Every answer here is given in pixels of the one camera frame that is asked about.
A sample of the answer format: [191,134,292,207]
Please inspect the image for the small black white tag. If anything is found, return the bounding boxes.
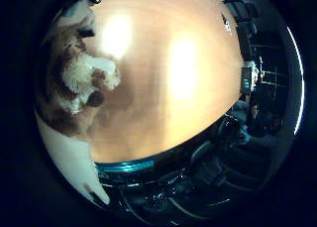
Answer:
[220,13,233,36]

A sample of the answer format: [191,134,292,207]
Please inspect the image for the dark office chair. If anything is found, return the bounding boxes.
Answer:
[189,140,216,170]

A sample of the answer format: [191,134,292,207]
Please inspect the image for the person in dark clothes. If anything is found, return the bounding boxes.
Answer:
[230,98,282,150]

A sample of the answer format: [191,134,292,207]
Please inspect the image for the brown white plush dog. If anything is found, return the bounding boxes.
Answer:
[35,21,122,138]

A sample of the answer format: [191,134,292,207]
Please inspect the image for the blue striped panel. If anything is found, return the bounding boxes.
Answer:
[94,158,157,174]

